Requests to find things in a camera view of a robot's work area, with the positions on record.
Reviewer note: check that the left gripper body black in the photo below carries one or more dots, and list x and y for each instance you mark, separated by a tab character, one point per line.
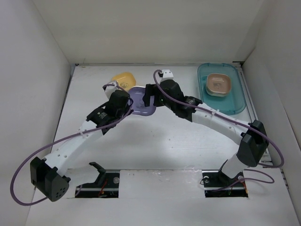
123	111

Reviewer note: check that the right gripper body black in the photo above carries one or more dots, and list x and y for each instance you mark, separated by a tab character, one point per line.
163	102

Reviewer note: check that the purple panda plate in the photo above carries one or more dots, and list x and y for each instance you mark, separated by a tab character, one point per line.
137	94

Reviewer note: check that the yellow panda plate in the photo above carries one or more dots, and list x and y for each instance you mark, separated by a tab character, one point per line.
126	80
218	94

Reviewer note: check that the brown panda plate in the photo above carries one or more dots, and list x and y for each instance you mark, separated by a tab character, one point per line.
218	82

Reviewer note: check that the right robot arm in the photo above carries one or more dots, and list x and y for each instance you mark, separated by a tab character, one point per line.
251	137

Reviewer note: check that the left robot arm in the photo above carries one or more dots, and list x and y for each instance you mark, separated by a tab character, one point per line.
55	173

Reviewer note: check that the teal plastic bin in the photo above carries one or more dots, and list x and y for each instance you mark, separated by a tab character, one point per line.
232	104

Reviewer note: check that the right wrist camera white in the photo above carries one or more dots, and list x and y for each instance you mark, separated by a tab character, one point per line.
166	74

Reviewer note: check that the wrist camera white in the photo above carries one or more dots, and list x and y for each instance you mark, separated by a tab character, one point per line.
166	74
110	87

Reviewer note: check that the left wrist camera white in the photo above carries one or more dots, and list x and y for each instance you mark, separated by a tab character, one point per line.
110	87

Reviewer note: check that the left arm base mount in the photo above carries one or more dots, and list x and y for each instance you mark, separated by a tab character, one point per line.
105	186

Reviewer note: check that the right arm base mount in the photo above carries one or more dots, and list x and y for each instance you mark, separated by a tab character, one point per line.
218	185

